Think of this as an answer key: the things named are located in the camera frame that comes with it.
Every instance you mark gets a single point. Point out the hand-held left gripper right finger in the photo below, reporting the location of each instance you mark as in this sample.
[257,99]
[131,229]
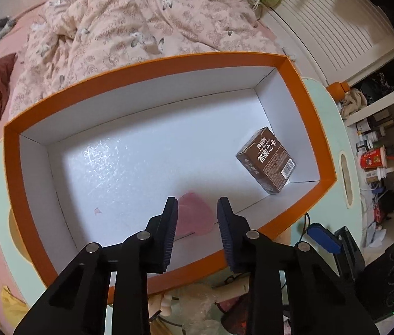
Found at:
[228,237]

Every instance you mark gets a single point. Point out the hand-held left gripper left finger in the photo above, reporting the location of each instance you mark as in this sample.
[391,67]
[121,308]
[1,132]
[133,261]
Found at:
[169,237]

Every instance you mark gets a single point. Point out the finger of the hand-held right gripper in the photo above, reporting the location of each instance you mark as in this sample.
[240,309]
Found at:
[322,237]

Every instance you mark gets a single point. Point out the pink pad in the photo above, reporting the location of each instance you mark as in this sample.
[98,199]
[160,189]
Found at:
[193,216]

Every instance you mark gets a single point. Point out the dark red rock-like pouch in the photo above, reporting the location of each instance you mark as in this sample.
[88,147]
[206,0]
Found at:
[237,315]

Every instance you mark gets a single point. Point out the brown card box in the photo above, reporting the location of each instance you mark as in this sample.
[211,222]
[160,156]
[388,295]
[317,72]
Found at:
[266,164]

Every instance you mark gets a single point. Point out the orange cardboard box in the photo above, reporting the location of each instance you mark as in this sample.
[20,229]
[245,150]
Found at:
[130,139]

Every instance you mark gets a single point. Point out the clear plastic wrap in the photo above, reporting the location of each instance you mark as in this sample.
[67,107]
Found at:
[197,303]

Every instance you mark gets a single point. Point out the beige cloth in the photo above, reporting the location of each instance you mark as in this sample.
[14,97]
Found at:
[352,103]

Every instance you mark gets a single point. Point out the orange bottle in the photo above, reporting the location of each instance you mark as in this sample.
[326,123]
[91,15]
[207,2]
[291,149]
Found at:
[338,90]

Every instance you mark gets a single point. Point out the yellow plastic bag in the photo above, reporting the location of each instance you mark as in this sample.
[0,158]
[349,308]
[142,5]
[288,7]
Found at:
[12,303]

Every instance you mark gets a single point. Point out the white slatted panel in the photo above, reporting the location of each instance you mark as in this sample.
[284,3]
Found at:
[340,24]

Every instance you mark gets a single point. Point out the pink floral blanket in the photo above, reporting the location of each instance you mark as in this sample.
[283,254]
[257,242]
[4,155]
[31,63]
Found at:
[130,24]

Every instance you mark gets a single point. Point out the mint green folding table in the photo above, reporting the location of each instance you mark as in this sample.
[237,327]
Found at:
[22,24]

